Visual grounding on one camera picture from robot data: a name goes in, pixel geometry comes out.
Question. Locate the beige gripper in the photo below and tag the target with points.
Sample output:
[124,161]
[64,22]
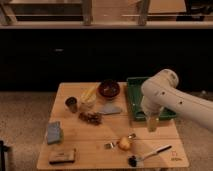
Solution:
[152,122]

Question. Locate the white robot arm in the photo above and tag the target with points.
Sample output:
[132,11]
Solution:
[160,91]

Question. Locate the clear cup with corn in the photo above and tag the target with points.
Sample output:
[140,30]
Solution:
[88,98]

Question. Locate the metal cup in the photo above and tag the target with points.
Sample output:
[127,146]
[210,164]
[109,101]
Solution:
[71,103]

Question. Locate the yellow potato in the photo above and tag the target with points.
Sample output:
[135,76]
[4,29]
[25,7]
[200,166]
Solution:
[124,144]

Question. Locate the green plastic tray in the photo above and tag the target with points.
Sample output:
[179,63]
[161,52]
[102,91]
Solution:
[134,96]

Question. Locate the metal fork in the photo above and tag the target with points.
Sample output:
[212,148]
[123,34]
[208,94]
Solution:
[112,144]

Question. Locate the dark red bowl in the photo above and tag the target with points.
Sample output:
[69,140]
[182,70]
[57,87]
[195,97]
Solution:
[109,88]

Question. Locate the brown grape bunch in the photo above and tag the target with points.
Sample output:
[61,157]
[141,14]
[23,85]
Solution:
[91,118]

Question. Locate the brown rectangular block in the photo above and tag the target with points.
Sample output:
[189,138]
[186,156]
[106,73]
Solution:
[62,156]

